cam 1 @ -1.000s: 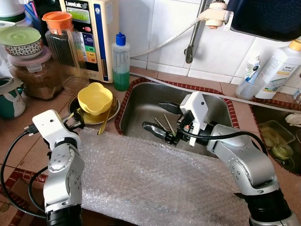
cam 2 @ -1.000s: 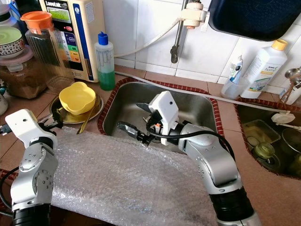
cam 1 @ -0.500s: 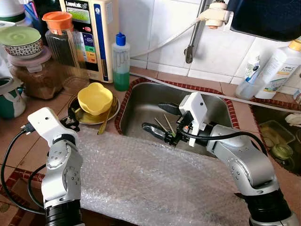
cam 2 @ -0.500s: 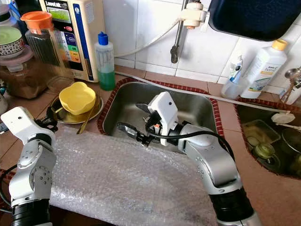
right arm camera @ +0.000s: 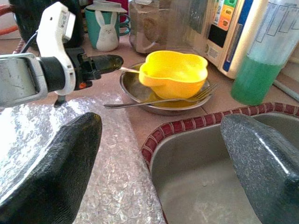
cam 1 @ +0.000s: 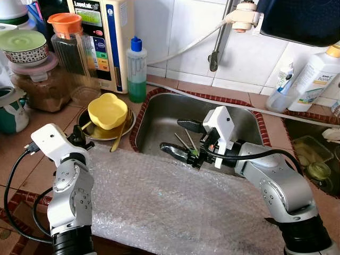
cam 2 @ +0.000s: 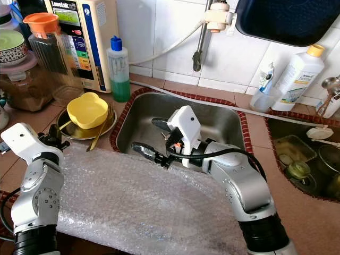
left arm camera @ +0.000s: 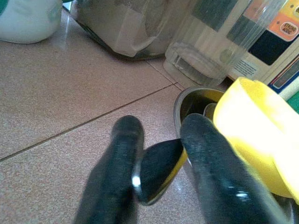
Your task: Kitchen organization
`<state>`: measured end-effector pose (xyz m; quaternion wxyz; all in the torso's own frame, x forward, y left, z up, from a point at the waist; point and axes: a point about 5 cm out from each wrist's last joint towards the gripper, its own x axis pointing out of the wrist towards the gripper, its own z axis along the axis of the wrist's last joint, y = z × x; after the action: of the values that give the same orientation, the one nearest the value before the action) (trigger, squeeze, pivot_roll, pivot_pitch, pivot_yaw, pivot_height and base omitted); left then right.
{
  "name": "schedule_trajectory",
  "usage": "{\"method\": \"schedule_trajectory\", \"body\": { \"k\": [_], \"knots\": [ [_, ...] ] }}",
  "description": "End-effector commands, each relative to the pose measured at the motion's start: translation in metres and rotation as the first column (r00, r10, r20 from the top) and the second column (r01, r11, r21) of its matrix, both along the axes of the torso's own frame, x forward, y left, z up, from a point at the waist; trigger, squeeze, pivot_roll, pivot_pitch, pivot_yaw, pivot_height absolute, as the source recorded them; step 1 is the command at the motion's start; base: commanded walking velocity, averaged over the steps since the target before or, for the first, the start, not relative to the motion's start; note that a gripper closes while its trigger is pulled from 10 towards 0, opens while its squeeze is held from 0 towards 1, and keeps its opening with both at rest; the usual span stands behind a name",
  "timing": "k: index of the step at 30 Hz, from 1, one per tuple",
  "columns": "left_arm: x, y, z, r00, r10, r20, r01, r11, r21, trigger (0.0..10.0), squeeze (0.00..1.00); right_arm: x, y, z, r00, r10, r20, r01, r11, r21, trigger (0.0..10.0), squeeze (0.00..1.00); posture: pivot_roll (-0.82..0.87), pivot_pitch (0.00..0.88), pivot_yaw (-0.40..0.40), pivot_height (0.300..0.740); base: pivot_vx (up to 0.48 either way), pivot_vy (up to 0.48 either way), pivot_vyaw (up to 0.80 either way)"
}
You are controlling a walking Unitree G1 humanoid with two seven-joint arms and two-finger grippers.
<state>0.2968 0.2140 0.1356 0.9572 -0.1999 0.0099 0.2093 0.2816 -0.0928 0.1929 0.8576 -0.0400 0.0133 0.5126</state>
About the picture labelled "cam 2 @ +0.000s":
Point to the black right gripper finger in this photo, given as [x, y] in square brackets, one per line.
[162, 125]
[149, 151]

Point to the round steel plate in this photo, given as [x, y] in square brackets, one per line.
[79, 134]

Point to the yellow plastic bowl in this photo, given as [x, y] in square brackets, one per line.
[85, 112]

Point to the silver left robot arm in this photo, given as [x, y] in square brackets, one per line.
[37, 202]

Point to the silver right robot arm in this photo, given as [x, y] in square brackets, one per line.
[244, 186]

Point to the gold spoon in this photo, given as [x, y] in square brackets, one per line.
[65, 125]

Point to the stainless steel sink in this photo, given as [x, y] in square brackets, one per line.
[279, 127]
[138, 122]

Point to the gold fork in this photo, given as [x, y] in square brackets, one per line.
[98, 139]

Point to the blue-capped green soap bottle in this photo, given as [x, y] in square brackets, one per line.
[119, 87]

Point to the teal rabbit mug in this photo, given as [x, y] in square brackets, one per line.
[2, 114]

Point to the plastic container brown contents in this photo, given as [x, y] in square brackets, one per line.
[26, 90]

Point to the clear bubble wrap sheet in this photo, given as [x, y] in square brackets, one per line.
[138, 212]

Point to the grey metal faucet pipe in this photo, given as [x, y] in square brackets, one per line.
[197, 56]

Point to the glass jar orange lid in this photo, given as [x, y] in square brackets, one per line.
[45, 53]

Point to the patterned ceramic bowl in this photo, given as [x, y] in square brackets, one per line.
[11, 53]

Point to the beige water ionizer machine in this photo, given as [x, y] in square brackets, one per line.
[93, 48]

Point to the small clear spray bottle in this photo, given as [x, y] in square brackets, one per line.
[263, 95]

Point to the square glass container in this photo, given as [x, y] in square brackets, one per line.
[291, 150]

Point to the beige tap filter head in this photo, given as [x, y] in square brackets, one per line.
[218, 16]

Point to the white detergent bottle yellow cap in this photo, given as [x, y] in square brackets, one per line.
[295, 79]

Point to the white plastic strainer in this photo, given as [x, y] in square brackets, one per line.
[319, 134]

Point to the dark blue basin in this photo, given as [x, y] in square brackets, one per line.
[281, 21]

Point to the steel ladle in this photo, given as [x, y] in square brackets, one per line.
[330, 82]

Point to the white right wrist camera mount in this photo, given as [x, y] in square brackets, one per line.
[186, 123]

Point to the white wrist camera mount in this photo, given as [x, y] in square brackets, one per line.
[24, 139]
[186, 123]

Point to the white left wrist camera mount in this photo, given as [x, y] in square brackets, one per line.
[24, 139]

